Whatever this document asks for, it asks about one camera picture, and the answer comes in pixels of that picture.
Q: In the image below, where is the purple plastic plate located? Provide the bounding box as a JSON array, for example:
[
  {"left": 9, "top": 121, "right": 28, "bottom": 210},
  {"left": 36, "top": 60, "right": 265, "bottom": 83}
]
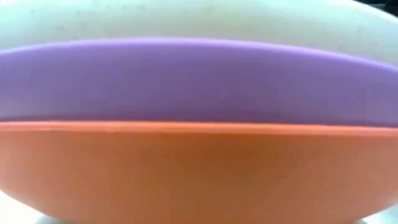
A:
[{"left": 0, "top": 37, "right": 398, "bottom": 128}]

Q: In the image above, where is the orange plastic plate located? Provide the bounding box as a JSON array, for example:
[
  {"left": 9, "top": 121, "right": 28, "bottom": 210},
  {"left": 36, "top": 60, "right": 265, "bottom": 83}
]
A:
[{"left": 0, "top": 120, "right": 398, "bottom": 224}]

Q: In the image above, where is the white plastic plate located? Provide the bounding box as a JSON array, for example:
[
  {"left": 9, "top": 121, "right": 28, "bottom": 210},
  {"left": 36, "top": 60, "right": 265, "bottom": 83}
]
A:
[{"left": 0, "top": 0, "right": 398, "bottom": 68}]

